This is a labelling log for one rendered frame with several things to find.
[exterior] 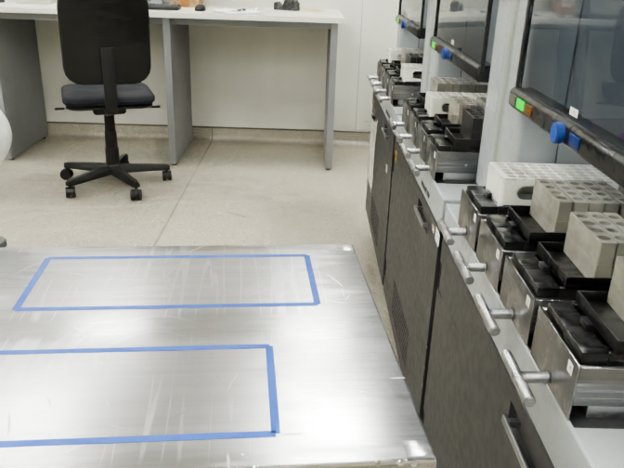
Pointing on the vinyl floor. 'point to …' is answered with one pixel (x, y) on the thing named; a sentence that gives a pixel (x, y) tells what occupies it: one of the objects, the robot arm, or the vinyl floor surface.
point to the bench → (33, 125)
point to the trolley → (199, 360)
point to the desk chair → (106, 78)
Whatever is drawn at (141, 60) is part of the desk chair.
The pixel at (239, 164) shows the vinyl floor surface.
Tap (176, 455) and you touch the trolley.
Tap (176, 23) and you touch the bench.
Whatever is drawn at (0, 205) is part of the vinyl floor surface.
